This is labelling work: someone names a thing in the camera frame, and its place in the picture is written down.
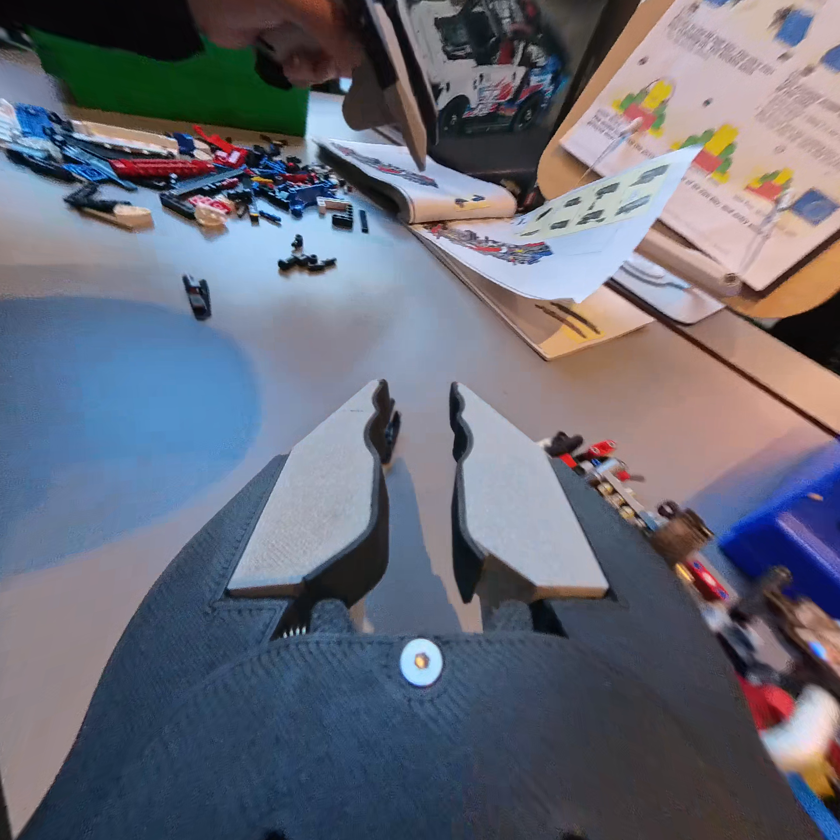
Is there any person's left hand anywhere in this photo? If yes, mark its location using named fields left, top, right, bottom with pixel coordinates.
left=189, top=0, right=363, bottom=91

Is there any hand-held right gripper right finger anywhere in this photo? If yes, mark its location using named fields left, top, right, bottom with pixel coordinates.
left=449, top=381, right=611, bottom=605

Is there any blue curved brick frame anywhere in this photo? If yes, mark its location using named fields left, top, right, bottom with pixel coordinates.
left=289, top=180, right=342, bottom=217

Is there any white stand base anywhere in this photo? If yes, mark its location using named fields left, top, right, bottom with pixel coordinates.
left=610, top=252, right=726, bottom=326

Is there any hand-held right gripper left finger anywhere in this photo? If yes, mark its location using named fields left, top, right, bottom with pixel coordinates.
left=225, top=378, right=395, bottom=609

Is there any green plastic bin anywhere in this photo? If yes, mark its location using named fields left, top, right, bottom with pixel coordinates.
left=29, top=29, right=309, bottom=135

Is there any blue plastic bin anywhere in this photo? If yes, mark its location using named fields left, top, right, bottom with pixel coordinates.
left=718, top=438, right=840, bottom=621

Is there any person's left forearm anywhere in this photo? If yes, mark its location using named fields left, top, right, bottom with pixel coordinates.
left=0, top=0, right=204, bottom=63

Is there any pile of mixed toy bricks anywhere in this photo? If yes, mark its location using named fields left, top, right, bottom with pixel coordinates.
left=0, top=98, right=371, bottom=234

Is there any building instruction booklet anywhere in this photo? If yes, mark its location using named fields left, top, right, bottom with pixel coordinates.
left=315, top=134, right=703, bottom=362

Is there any toy brick car model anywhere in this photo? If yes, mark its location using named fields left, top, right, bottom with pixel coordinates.
left=541, top=430, right=840, bottom=798

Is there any wooden rounded stand board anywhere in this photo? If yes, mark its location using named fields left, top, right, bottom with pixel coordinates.
left=537, top=0, right=840, bottom=319

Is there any dark toy car set box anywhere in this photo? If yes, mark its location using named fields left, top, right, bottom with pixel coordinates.
left=394, top=0, right=641, bottom=191

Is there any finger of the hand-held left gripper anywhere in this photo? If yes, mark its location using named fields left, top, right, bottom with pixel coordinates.
left=367, top=0, right=430, bottom=173
left=341, top=61, right=403, bottom=133

